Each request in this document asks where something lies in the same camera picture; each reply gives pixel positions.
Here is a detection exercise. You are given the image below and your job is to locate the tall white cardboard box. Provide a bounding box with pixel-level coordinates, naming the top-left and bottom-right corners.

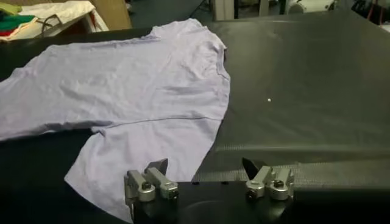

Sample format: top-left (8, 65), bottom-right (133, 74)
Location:
top-left (213, 0), bottom-right (236, 21)

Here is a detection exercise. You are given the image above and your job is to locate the yellow-green garment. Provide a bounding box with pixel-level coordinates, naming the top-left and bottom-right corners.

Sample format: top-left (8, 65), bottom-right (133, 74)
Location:
top-left (0, 2), bottom-right (23, 16)

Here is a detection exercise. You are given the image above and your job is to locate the white tablecloth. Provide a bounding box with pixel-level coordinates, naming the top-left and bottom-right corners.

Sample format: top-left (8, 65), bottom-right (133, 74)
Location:
top-left (17, 0), bottom-right (110, 33)

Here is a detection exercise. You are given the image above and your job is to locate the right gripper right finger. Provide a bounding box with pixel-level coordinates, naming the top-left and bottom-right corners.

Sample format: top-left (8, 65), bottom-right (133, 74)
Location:
top-left (242, 157), bottom-right (295, 201)

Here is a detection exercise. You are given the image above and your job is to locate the bamboo folding screen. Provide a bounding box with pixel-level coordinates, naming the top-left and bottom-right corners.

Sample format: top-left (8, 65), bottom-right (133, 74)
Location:
top-left (90, 0), bottom-right (133, 31)

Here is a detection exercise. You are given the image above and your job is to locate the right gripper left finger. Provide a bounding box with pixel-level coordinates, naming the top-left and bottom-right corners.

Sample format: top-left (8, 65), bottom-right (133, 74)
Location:
top-left (124, 158), bottom-right (180, 203)

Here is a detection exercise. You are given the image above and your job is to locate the lavender t-shirt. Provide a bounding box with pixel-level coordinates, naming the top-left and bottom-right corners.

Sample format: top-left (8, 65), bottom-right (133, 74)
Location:
top-left (0, 18), bottom-right (232, 223)

